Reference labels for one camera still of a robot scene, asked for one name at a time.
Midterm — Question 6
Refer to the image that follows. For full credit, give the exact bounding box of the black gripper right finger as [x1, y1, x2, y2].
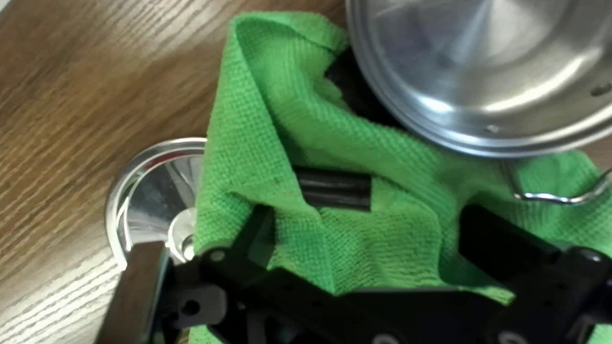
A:
[460, 204, 611, 286]

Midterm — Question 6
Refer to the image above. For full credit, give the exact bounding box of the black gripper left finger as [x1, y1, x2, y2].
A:
[204, 204, 276, 274]

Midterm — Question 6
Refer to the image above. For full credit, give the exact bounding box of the green towel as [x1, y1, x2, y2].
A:
[196, 11, 612, 301]

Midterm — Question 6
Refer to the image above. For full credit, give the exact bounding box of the steel pot lid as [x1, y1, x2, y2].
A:
[106, 137, 207, 269]

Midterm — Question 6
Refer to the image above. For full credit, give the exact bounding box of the steel pot with handles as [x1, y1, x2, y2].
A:
[347, 0, 612, 206]

